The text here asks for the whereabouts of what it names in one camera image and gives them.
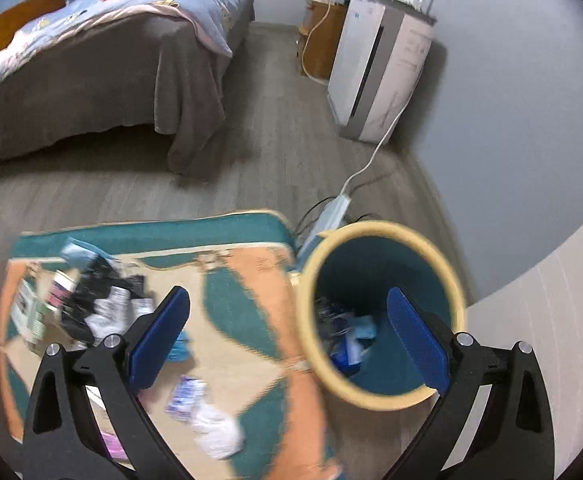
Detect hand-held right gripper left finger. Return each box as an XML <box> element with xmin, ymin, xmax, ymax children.
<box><xmin>22</xmin><ymin>286</ymin><xmax>192</xmax><ymax>480</ymax></box>

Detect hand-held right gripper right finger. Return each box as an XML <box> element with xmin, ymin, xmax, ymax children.
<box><xmin>384</xmin><ymin>287</ymin><xmax>556</xmax><ymax>480</ymax></box>

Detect teal bin with yellow rim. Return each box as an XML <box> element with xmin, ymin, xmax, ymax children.
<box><xmin>296</xmin><ymin>220</ymin><xmax>468</xmax><ymax>412</ymax></box>

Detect white tissue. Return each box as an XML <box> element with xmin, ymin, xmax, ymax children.
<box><xmin>190</xmin><ymin>401</ymin><xmax>246</xmax><ymax>461</ymax></box>

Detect purple foil-lined wrapper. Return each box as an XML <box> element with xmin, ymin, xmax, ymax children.
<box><xmin>98</xmin><ymin>429</ymin><xmax>128</xmax><ymax>462</ymax></box>

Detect small blue wrapper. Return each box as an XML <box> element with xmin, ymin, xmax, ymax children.
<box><xmin>166</xmin><ymin>332</ymin><xmax>192</xmax><ymax>364</ymax></box>

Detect purple and white packet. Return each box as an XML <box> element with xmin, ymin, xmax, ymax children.
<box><xmin>166</xmin><ymin>375</ymin><xmax>208</xmax><ymax>423</ymax></box>

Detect blue wrappers inside bin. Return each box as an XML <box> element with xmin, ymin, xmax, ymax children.
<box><xmin>315</xmin><ymin>299</ymin><xmax>378</xmax><ymax>377</ymax></box>

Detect pile of wrappers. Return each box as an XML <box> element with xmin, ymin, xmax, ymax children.
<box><xmin>10</xmin><ymin>239</ymin><xmax>156</xmax><ymax>358</ymax></box>

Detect patterned teal and orange rug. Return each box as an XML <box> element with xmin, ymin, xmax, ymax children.
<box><xmin>0</xmin><ymin>209</ymin><xmax>343</xmax><ymax>480</ymax></box>

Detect white power strip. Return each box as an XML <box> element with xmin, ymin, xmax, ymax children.
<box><xmin>302</xmin><ymin>195</ymin><xmax>352</xmax><ymax>253</ymax></box>

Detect bed with grey cover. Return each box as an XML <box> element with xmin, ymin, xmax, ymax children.
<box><xmin>0</xmin><ymin>0</ymin><xmax>257</xmax><ymax>178</ymax></box>

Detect white air purifier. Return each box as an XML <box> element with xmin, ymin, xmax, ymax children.
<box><xmin>327</xmin><ymin>0</ymin><xmax>437</xmax><ymax>143</ymax></box>

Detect wooden cabinet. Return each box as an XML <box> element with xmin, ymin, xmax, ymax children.
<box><xmin>299</xmin><ymin>0</ymin><xmax>349</xmax><ymax>81</ymax></box>

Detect light blue printed blanket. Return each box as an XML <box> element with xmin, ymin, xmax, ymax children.
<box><xmin>0</xmin><ymin>0</ymin><xmax>252</xmax><ymax>107</ymax></box>

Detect wooden headboard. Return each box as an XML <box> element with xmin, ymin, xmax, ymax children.
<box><xmin>0</xmin><ymin>0</ymin><xmax>67</xmax><ymax>78</ymax></box>

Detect black cables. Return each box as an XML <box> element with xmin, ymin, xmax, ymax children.
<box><xmin>293</xmin><ymin>199</ymin><xmax>378</xmax><ymax>238</ymax></box>

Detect white cable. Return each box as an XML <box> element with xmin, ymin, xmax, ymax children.
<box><xmin>340</xmin><ymin>82</ymin><xmax>415</xmax><ymax>201</ymax></box>
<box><xmin>299</xmin><ymin>2</ymin><xmax>335</xmax><ymax>85</ymax></box>

